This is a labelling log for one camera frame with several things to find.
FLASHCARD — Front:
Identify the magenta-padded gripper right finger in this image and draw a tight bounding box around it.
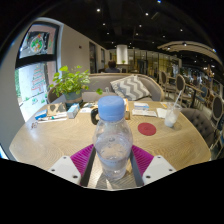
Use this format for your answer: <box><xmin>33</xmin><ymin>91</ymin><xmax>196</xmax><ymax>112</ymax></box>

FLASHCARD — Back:
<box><xmin>129</xmin><ymin>144</ymin><xmax>177</xmax><ymax>188</ymax></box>

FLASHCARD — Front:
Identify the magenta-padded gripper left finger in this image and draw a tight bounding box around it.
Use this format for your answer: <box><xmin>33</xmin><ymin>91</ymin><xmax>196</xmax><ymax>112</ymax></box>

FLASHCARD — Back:
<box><xmin>48</xmin><ymin>143</ymin><xmax>97</xmax><ymax>187</ymax></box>

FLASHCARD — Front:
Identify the clear blue-capped water bottle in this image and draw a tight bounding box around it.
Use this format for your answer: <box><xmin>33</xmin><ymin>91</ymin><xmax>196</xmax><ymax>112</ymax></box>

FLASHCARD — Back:
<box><xmin>92</xmin><ymin>95</ymin><xmax>134</xmax><ymax>183</ymax></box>

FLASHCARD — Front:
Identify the flat round red coaster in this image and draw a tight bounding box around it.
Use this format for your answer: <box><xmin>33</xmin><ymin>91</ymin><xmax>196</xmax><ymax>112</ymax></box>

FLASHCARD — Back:
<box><xmin>137</xmin><ymin>122</ymin><xmax>157</xmax><ymax>137</ymax></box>

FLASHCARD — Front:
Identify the white paper napkin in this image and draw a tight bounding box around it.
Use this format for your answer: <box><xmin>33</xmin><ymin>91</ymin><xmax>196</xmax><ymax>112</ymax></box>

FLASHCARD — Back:
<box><xmin>156</xmin><ymin>107</ymin><xmax>168</xmax><ymax>119</ymax></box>

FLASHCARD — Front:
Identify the small light blue box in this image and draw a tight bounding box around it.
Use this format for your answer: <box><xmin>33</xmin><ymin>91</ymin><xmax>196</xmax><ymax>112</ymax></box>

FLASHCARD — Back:
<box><xmin>67</xmin><ymin>103</ymin><xmax>81</xmax><ymax>119</ymax></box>

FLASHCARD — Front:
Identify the blue white card box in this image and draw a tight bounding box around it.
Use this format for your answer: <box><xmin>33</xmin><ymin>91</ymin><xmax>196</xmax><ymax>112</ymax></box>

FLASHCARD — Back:
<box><xmin>34</xmin><ymin>109</ymin><xmax>48</xmax><ymax>121</ymax></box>

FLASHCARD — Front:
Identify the white blue leaflet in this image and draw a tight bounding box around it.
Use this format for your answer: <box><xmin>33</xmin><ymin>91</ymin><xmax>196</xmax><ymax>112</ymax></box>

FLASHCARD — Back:
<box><xmin>132</xmin><ymin>102</ymin><xmax>158</xmax><ymax>118</ymax></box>

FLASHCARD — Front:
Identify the grey tufted armchair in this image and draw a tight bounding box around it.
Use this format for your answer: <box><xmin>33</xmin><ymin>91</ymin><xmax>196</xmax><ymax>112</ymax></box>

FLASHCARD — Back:
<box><xmin>181</xmin><ymin>107</ymin><xmax>214</xmax><ymax>148</ymax></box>

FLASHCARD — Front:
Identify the grey white chevron pillow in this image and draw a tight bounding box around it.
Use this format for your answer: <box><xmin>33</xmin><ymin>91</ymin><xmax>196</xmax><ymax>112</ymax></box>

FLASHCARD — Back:
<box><xmin>109</xmin><ymin>74</ymin><xmax>152</xmax><ymax>102</ymax></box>

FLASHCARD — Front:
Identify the green potted plant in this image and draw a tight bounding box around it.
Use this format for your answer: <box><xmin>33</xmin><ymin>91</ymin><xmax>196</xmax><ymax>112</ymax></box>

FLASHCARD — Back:
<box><xmin>49</xmin><ymin>64</ymin><xmax>104</xmax><ymax>108</ymax></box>

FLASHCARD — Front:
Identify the group of dining chairs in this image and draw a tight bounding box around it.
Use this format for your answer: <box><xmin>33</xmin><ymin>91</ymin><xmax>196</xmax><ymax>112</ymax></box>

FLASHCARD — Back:
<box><xmin>158</xmin><ymin>64</ymin><xmax>224</xmax><ymax>134</ymax></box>

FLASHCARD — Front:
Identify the grey curved sofa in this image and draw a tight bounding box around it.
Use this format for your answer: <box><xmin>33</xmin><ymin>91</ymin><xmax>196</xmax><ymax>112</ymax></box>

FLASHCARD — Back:
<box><xmin>46</xmin><ymin>72</ymin><xmax>165</xmax><ymax>104</ymax></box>

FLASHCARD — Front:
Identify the dark partition shelf unit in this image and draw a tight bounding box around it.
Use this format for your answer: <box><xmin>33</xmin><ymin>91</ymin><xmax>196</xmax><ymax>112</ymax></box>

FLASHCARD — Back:
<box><xmin>128</xmin><ymin>49</ymin><xmax>181</xmax><ymax>76</ymax></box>

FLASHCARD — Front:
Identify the person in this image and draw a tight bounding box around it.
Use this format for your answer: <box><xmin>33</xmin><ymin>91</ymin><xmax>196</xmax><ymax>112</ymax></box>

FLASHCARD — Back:
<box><xmin>104</xmin><ymin>60</ymin><xmax>121</xmax><ymax>74</ymax></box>

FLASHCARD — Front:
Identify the white round pillar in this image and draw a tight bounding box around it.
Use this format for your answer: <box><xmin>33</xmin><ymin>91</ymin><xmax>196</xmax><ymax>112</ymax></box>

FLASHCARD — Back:
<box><xmin>115</xmin><ymin>44</ymin><xmax>129</xmax><ymax>65</ymax></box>

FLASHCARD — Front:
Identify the group of ceiling lights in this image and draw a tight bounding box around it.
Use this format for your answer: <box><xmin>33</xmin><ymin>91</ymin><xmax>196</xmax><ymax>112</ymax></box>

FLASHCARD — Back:
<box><xmin>94</xmin><ymin>0</ymin><xmax>188</xmax><ymax>48</ymax></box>

